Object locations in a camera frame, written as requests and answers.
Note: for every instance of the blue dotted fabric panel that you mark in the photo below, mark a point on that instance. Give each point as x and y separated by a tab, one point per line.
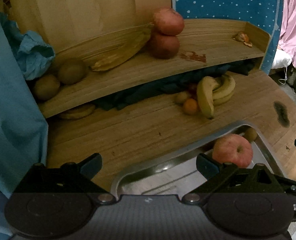
265	14

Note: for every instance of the red apple in tray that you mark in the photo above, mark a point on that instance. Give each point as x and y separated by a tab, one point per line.
233	148

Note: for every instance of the yellow banana back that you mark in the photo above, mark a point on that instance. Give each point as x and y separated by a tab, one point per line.
225	91

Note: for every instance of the orange peel scraps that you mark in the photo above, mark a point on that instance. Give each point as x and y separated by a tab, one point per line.
243	37

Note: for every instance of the small orange tangerine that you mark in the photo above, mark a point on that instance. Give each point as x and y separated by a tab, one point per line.
190	107

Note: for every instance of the crumpled blue cloth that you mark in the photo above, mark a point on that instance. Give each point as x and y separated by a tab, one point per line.
33	55

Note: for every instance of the teal curtain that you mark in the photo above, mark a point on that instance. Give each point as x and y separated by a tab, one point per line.
23	129

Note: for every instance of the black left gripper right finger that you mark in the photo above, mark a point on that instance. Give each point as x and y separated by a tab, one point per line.
212	169

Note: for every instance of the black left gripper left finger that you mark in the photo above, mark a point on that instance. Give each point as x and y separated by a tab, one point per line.
88	167

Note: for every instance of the kiwi in tray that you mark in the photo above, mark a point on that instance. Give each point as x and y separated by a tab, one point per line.
250	134

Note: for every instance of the metal tray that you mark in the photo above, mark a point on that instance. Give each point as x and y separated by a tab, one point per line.
173	173

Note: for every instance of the lower red apple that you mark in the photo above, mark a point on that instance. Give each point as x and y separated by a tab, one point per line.
163	46

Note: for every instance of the flat bread under shelf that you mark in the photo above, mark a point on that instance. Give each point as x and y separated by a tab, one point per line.
78	112

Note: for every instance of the upper red apple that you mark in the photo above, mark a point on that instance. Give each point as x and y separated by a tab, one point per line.
168	21

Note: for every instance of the small yellow-brown fruit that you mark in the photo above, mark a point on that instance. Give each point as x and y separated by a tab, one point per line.
181	97

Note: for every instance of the brown kiwi on shelf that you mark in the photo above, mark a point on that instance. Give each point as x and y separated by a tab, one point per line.
47	87
71	71

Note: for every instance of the wooden desk shelf riser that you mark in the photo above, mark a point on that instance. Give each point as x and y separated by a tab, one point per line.
203	43

